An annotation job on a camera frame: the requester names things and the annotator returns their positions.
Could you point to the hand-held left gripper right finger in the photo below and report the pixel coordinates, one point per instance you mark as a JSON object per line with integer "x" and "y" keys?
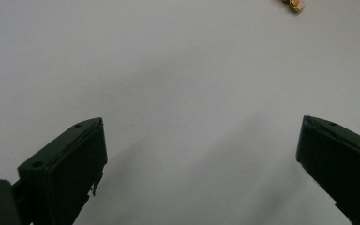
{"x": 343, "y": 162}

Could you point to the small golden brown crumpled piece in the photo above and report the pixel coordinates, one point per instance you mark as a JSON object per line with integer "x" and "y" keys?
{"x": 295, "y": 4}

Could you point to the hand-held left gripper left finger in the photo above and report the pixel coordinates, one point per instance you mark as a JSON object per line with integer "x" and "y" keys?
{"x": 65, "y": 168}

